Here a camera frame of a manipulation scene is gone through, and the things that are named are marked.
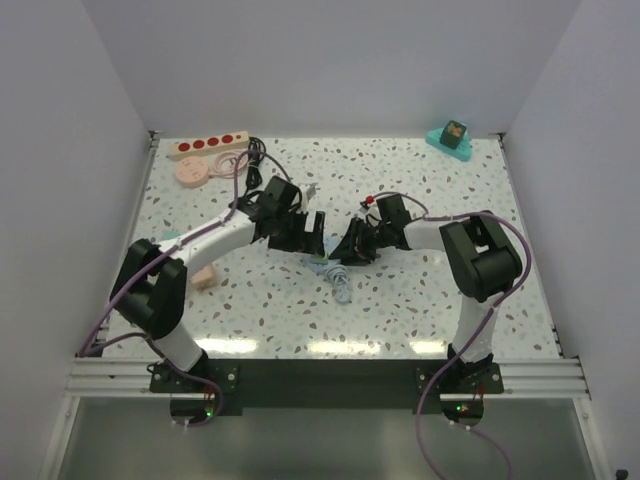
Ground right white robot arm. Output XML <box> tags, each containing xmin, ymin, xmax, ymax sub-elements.
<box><xmin>329</xmin><ymin>192</ymin><xmax>531</xmax><ymax>393</ymax></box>

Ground beige cube plug adapter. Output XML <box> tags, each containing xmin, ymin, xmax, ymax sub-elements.
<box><xmin>190</xmin><ymin>265</ymin><xmax>217</xmax><ymax>291</ymax></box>

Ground black power strip cable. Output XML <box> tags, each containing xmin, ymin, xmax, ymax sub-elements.
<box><xmin>243</xmin><ymin>136</ymin><xmax>269</xmax><ymax>194</ymax></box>

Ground teal power strip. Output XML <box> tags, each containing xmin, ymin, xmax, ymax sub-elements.
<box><xmin>424</xmin><ymin>127</ymin><xmax>473</xmax><ymax>164</ymax></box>

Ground pink round power strip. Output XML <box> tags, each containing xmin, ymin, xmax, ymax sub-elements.
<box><xmin>174</xmin><ymin>156</ymin><xmax>209</xmax><ymax>189</ymax></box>

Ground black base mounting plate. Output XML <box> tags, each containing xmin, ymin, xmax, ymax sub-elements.
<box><xmin>147</xmin><ymin>359</ymin><xmax>505</xmax><ymax>420</ymax></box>

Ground green small charger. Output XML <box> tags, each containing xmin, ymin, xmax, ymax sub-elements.
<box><xmin>311</xmin><ymin>256</ymin><xmax>329</xmax><ymax>265</ymax></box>

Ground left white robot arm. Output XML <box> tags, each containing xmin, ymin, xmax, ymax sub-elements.
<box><xmin>109</xmin><ymin>176</ymin><xmax>325</xmax><ymax>392</ymax></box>

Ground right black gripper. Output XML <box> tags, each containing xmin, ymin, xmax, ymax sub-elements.
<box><xmin>334</xmin><ymin>221</ymin><xmax>392</xmax><ymax>271</ymax></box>

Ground light blue cable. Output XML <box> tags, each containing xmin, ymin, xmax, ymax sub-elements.
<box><xmin>322</xmin><ymin>264</ymin><xmax>353</xmax><ymax>306</ymax></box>

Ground beige power strip red sockets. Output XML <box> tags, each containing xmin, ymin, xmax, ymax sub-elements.
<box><xmin>167</xmin><ymin>131</ymin><xmax>250</xmax><ymax>161</ymax></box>

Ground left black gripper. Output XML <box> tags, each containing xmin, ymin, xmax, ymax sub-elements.
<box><xmin>269</xmin><ymin>207</ymin><xmax>324</xmax><ymax>257</ymax></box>

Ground light blue round power strip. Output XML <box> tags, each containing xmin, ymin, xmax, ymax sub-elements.
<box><xmin>304</xmin><ymin>236</ymin><xmax>346</xmax><ymax>275</ymax></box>

